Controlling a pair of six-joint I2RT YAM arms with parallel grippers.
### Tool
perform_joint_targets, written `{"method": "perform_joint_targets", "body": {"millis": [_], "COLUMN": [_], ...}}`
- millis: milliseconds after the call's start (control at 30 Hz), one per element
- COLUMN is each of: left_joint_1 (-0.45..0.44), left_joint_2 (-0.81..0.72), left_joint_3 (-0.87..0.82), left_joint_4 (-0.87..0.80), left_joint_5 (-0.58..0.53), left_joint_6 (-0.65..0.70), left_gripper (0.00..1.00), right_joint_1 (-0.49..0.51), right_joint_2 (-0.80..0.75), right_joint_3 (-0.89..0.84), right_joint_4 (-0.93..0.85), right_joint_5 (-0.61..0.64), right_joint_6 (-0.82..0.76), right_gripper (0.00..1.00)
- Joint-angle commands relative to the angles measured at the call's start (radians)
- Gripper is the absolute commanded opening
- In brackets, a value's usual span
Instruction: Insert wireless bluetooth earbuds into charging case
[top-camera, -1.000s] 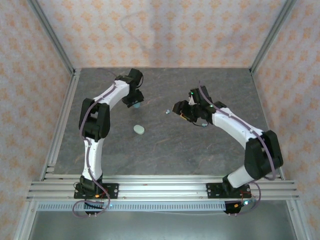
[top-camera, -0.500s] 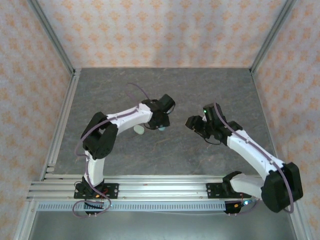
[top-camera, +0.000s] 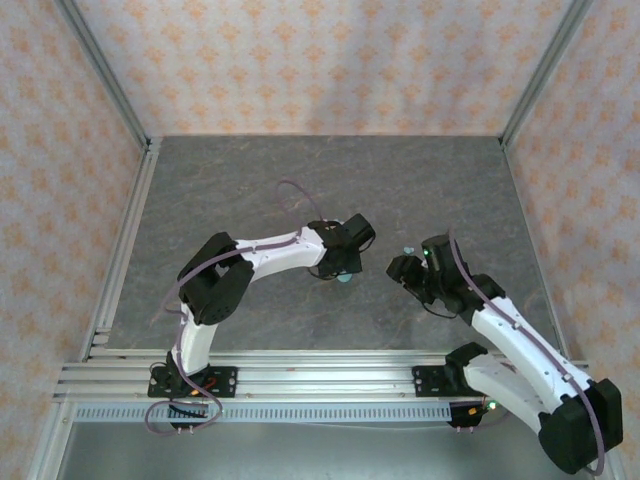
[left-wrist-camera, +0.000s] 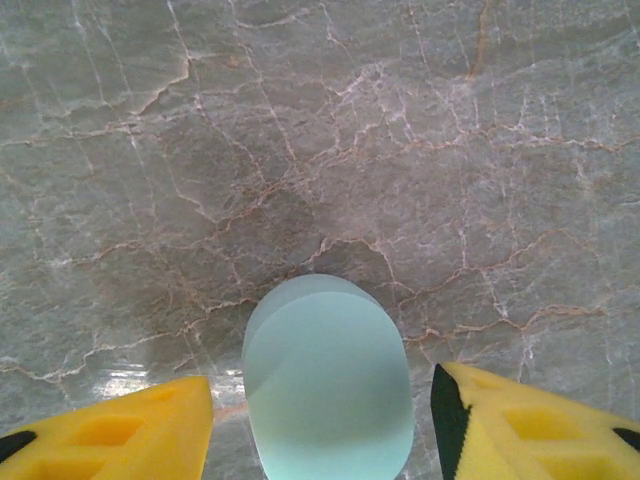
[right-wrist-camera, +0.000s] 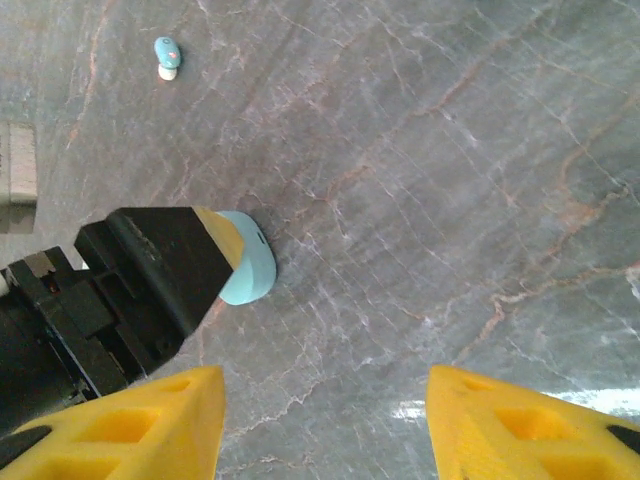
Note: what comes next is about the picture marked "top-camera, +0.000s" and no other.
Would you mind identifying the grey metal panel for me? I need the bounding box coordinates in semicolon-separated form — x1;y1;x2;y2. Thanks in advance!
29;422;566;480

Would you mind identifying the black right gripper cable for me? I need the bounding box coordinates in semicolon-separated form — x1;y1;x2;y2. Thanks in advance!
407;284;459;320

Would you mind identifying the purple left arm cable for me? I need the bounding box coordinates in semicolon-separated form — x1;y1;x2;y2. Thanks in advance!
144;179;351;437

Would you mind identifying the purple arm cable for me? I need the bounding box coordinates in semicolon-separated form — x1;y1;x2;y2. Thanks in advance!
144;179;351;437
447;229;609;476

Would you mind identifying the aluminium side frame rail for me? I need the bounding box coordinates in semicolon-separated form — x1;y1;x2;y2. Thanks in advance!
79;139;162;361
499;137;586;366

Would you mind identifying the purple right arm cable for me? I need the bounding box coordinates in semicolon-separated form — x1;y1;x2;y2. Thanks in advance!
447;229;609;476

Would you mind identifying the aluminium base frame rail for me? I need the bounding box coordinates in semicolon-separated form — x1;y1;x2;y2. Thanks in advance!
52;349;591;401

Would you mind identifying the grey slotted cable tray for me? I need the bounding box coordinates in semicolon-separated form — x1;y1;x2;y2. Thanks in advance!
74;402;454;424

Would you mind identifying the aluminium corner frame post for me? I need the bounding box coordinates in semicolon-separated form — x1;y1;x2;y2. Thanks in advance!
57;0;154;149
499;0;594;146

